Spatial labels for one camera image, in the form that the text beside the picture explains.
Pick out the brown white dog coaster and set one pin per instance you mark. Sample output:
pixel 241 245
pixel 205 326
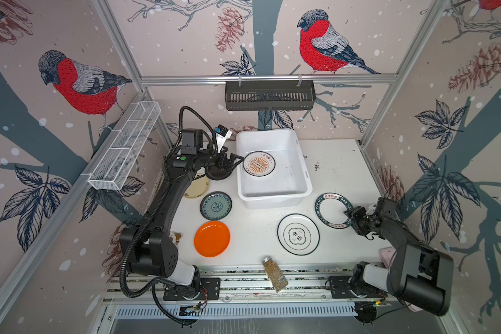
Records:
pixel 175 237

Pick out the small circuit board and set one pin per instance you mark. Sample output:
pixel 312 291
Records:
pixel 190 310

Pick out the glass spice jar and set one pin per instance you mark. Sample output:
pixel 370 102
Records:
pixel 275 274

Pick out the black plate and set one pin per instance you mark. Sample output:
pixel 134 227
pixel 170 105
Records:
pixel 217 173

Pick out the white plate orange sunburst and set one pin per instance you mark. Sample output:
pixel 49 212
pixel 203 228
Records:
pixel 259 164

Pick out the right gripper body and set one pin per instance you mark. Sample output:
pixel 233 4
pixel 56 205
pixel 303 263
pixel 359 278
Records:
pixel 361 220

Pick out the teal patterned plate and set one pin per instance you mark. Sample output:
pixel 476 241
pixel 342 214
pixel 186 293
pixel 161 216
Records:
pixel 216 206

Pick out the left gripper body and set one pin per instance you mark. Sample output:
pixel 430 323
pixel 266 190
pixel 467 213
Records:
pixel 213 158

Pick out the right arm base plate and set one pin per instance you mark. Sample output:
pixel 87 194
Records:
pixel 340 288

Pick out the beige plate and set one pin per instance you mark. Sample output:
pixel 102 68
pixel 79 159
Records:
pixel 198 187

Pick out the white plate teal band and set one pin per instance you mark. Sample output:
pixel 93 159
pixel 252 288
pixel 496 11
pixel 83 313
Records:
pixel 330 209

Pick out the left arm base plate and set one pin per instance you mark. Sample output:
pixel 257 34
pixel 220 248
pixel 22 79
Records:
pixel 206 289

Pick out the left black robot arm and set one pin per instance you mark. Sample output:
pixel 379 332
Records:
pixel 149 256

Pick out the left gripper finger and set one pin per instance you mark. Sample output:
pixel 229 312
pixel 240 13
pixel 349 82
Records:
pixel 235 158
pixel 232 164

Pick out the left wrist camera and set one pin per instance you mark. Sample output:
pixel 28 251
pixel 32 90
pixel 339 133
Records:
pixel 222 137

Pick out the white plastic bin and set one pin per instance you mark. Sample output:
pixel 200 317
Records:
pixel 288 184

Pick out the black hanging wall basket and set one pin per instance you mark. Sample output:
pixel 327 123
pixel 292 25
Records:
pixel 286 95

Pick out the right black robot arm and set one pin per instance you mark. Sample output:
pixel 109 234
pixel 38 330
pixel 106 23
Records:
pixel 418 274

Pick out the pink flat case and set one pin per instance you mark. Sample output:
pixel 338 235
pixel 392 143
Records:
pixel 387 256

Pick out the white plate green rim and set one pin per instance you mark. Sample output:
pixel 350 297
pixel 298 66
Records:
pixel 298 234

